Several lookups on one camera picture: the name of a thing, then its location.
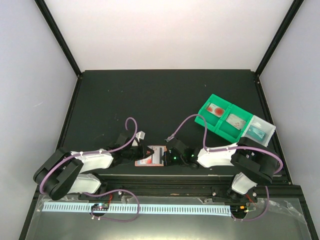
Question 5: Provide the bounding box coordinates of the green bin with red card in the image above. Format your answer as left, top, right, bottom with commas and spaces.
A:
198, 94, 232, 132

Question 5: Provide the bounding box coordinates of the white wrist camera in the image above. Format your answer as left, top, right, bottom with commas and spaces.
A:
132, 131, 146, 146
165, 134, 175, 143

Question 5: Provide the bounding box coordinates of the left controller circuit board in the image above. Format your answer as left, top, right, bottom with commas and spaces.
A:
91, 203, 109, 211

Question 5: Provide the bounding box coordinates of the clear white bin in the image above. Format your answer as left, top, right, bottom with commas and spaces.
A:
242, 115, 276, 147

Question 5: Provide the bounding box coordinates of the white slotted cable duct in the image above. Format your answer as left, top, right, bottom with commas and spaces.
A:
42, 202, 231, 217

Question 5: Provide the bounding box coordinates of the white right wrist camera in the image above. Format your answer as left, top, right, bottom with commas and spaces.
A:
165, 134, 175, 143

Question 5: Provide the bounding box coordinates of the black corner frame post right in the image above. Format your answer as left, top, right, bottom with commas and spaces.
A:
255, 0, 304, 77

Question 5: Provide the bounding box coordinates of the black corner frame post left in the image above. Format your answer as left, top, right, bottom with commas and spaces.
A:
34, 0, 82, 77

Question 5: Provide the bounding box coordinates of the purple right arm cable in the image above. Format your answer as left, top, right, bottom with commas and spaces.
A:
166, 114, 284, 222

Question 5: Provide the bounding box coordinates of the green middle bin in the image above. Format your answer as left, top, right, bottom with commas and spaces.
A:
215, 104, 253, 143

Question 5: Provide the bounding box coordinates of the red white april card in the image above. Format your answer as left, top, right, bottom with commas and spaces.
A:
206, 103, 225, 118

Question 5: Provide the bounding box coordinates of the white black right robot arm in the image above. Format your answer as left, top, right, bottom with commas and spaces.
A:
161, 137, 283, 202

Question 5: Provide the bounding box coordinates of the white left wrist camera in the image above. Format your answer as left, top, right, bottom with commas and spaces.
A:
132, 131, 146, 146

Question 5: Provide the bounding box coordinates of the right controller circuit board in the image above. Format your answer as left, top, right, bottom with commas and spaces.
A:
230, 205, 257, 214

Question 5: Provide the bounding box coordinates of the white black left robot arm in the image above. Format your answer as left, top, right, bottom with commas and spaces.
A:
33, 131, 155, 201

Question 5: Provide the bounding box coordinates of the white VIP card in bin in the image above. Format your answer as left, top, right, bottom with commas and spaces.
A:
226, 113, 246, 130

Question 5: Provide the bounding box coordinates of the black corner frame post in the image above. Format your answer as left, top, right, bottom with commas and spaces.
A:
255, 0, 304, 77
34, 0, 82, 77

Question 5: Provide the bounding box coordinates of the pink leather card holder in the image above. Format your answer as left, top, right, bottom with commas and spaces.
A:
146, 145, 166, 167

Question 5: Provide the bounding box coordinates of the teal card in clear bin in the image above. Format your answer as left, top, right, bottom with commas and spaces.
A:
246, 125, 266, 142

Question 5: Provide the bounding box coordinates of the controller circuit board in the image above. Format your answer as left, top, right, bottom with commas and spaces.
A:
91, 203, 109, 211
230, 205, 257, 214

